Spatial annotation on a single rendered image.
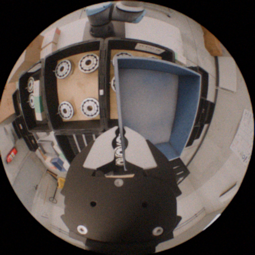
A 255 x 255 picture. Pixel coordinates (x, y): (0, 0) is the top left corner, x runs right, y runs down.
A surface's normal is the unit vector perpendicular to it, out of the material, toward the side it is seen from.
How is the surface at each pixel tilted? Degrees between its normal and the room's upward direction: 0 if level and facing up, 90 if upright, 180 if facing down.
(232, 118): 90
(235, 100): 90
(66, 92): 0
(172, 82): 0
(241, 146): 90
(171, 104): 0
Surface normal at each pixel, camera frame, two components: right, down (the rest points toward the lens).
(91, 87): 0.13, 0.48
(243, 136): -0.99, 0.08
